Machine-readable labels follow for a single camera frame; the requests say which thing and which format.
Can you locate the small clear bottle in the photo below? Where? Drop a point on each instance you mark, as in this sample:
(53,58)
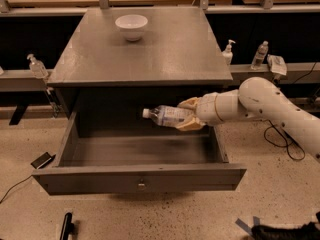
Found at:
(260,56)

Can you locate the grey wooden cabinet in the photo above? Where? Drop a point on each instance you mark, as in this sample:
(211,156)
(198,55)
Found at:
(178,48)

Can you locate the grey open top drawer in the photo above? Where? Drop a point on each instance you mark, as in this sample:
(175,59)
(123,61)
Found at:
(108,147)

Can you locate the clear pump sanitizer bottle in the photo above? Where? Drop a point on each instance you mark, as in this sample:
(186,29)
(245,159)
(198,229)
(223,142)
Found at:
(37,67)

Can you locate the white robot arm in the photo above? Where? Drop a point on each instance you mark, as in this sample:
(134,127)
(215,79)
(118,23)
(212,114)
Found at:
(256,98)

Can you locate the white wipes packet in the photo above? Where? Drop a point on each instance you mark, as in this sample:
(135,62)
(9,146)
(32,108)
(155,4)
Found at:
(277,64)

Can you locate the white ceramic bowl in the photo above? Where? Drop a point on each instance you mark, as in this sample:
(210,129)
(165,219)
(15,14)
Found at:
(132,26)

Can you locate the blue tape cross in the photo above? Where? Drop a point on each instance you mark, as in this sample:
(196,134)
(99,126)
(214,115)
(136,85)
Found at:
(245,227)

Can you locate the black handle object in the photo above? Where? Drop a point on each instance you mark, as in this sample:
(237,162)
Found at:
(67,227)

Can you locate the clear plastic water bottle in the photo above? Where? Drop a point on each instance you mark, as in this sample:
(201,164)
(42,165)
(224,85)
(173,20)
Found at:
(166,116)

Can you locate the black phone on floor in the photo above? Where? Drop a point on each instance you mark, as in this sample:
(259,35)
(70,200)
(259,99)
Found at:
(42,160)

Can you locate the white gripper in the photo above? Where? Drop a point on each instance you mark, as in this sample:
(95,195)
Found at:
(206,109)

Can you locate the white pump dispenser bottle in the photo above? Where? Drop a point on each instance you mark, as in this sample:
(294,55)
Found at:
(227,53)

